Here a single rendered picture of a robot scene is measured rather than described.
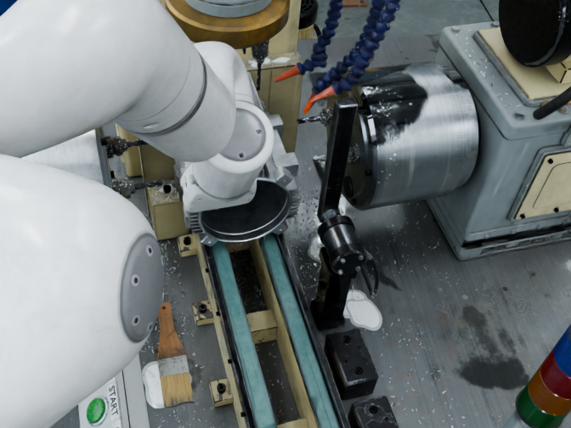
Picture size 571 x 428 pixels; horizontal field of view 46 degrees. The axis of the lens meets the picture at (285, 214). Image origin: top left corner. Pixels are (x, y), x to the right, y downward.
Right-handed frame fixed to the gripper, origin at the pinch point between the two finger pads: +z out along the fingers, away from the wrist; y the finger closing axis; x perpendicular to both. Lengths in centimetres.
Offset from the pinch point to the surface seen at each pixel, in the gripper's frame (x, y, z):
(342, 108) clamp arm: 6.9, 18.5, -14.4
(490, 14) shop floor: 111, 181, 189
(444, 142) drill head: 3.0, 39.8, -0.8
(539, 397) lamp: -36, 33, -21
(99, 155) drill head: 8.6, -15.5, -1.8
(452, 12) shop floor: 115, 162, 192
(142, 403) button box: -27.1, -15.0, -11.8
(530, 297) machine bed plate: -26, 60, 19
